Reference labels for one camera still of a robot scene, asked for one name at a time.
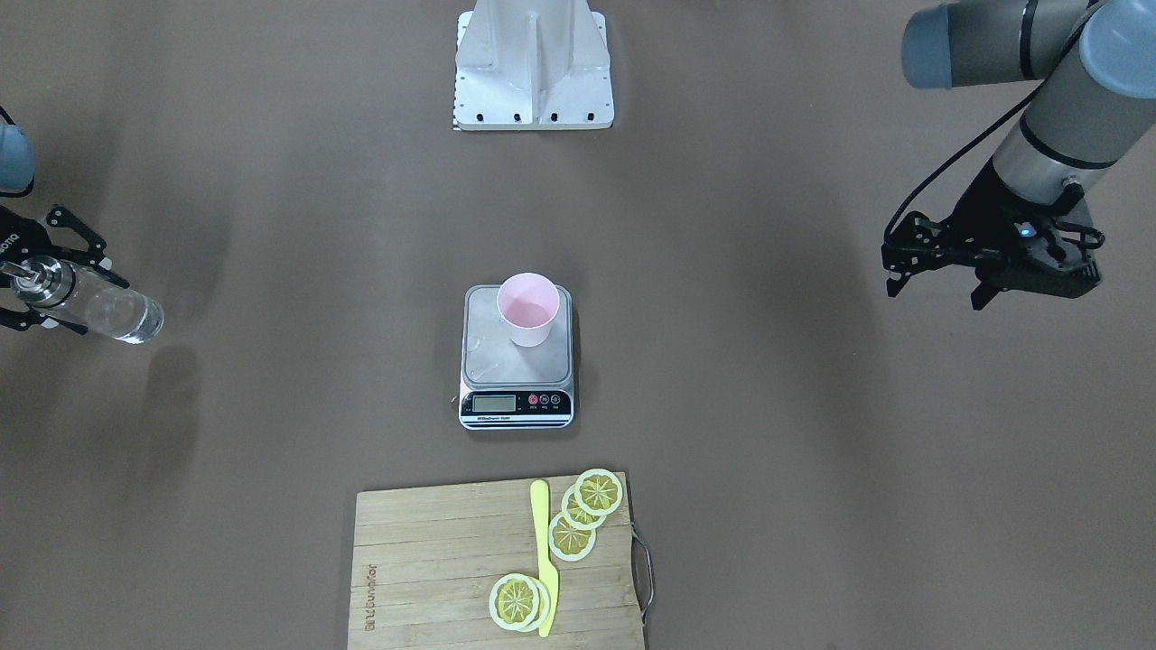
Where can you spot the silver digital kitchen scale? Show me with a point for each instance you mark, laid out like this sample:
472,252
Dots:
506,387

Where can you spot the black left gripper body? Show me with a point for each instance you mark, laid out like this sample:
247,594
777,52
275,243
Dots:
982,209

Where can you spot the yellow plastic knife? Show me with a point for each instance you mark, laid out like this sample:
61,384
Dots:
547,573

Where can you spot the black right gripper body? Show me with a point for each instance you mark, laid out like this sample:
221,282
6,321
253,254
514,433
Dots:
11,242

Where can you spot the lemon slice far end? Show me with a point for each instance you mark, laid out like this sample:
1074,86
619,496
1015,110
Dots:
513,602

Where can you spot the clear glass sauce bottle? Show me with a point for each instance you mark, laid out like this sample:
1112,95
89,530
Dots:
75,295

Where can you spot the wooden cutting board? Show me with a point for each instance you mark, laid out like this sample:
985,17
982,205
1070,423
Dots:
424,560

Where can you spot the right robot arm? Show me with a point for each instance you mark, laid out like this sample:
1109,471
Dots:
17,180

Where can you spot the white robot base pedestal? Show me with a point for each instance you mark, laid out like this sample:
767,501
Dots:
532,66

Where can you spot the lemon slice middle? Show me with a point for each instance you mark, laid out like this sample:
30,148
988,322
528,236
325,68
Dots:
575,516

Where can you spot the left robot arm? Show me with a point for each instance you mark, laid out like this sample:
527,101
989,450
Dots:
1092,64

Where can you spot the pink plastic cup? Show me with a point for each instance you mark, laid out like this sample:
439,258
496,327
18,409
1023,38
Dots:
528,304

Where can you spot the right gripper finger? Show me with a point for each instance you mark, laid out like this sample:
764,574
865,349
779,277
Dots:
81,239
56,317

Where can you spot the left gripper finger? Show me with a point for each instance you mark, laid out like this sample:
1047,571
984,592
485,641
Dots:
903,263
914,233

